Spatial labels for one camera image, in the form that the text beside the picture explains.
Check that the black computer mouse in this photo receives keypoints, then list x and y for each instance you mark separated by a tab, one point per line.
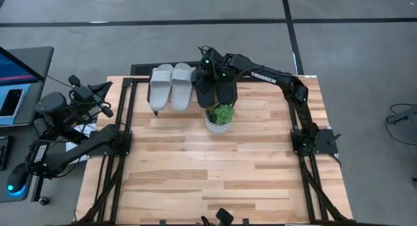
16	183

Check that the black slide sandal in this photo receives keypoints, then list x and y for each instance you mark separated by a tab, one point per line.
227	95
206	97

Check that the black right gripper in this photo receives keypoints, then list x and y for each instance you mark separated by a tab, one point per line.
198	77

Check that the white paper sheet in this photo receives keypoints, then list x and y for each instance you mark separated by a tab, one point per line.
71	147

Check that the black keyboard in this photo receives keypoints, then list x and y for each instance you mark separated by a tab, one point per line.
4	152

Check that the grey office desk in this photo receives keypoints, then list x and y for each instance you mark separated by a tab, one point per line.
42	61

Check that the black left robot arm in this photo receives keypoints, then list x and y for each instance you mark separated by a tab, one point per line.
81	148

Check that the computer monitor blue screen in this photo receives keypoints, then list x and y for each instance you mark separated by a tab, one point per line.
13	69

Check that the grey floor device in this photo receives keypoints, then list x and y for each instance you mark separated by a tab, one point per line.
402	117

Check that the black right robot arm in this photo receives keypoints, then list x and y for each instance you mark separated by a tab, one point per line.
270	77

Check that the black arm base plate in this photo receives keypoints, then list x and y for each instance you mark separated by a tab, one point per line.
327	144
123	150

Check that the white slide sandal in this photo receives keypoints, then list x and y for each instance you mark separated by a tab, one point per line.
182	89
161	89

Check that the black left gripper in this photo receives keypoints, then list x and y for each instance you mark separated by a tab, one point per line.
84	94

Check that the black caster wheel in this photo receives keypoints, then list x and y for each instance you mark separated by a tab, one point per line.
44	200

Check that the plant in patterned white pot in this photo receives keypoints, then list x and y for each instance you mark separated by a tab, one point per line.
221	114

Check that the black aluminium table frame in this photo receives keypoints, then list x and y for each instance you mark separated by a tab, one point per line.
126	80

